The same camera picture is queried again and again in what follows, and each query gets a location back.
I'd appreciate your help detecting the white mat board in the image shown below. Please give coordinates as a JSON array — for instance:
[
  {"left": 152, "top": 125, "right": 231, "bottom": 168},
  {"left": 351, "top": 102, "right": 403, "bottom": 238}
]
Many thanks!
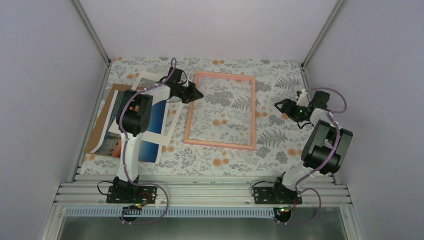
[{"left": 108, "top": 71, "right": 183, "bottom": 146}]

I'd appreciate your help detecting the clear acrylic sheet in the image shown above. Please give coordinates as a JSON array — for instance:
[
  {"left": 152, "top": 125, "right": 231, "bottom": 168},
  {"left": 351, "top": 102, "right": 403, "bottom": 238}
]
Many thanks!
[{"left": 188, "top": 74, "right": 254, "bottom": 147}]

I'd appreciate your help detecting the pink wooden picture frame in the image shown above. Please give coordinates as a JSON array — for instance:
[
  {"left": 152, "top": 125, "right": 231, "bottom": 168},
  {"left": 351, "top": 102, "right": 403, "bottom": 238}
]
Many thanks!
[{"left": 183, "top": 70, "right": 257, "bottom": 152}]

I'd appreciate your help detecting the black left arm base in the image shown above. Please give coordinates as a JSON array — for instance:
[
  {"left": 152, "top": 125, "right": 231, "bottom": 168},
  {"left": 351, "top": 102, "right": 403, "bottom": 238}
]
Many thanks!
[{"left": 106, "top": 185, "right": 158, "bottom": 205}]

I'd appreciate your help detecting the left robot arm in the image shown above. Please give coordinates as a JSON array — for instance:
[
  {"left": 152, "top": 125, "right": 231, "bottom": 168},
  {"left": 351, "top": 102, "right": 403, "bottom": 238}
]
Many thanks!
[{"left": 114, "top": 67, "right": 204, "bottom": 203}]

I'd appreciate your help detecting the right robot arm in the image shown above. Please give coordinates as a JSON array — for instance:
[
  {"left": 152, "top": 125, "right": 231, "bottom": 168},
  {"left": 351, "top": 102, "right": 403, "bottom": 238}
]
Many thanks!
[{"left": 270, "top": 87, "right": 354, "bottom": 204}]

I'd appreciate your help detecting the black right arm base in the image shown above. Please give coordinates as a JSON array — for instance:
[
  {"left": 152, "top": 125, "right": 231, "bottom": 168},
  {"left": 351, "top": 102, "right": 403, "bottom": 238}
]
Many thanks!
[{"left": 252, "top": 185, "right": 303, "bottom": 205}]

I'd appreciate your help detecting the sunset landscape photo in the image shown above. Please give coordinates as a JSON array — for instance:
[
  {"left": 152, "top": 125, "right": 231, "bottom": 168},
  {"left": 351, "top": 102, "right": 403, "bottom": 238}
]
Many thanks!
[{"left": 83, "top": 83, "right": 172, "bottom": 163}]

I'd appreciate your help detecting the brown cardboard backing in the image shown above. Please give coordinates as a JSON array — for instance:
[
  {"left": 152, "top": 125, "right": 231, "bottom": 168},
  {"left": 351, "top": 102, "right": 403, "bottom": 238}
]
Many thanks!
[{"left": 83, "top": 83, "right": 132, "bottom": 154}]

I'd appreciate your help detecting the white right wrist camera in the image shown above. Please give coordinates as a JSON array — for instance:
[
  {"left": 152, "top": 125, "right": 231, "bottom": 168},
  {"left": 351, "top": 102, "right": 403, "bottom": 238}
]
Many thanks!
[{"left": 296, "top": 89, "right": 309, "bottom": 107}]

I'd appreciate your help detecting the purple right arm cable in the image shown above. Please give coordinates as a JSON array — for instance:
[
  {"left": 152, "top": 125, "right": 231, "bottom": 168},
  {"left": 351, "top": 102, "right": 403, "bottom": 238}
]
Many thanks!
[{"left": 273, "top": 87, "right": 348, "bottom": 227}]

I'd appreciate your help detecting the aluminium rail platform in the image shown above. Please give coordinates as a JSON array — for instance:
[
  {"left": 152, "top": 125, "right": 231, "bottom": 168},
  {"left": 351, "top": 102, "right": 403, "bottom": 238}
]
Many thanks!
[{"left": 41, "top": 173, "right": 363, "bottom": 240}]

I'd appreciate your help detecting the grey slotted cable duct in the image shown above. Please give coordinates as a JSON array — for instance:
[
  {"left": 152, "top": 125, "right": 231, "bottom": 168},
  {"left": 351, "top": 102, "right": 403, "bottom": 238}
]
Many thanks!
[{"left": 63, "top": 206, "right": 284, "bottom": 219}]

